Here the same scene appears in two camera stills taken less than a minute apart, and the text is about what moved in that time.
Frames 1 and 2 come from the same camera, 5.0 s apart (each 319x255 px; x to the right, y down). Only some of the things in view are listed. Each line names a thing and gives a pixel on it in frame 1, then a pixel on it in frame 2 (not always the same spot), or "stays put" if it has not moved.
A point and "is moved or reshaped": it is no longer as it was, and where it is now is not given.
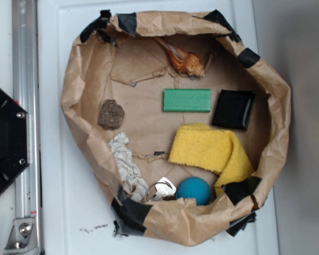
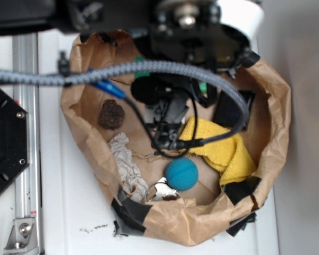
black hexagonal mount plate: [9, 139] stays put
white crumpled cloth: [127, 167] stays put
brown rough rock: [111, 114] stays put
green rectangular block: [187, 100] is moved or reshaped
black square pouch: [234, 109] stays put
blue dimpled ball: [194, 187] → [182, 173]
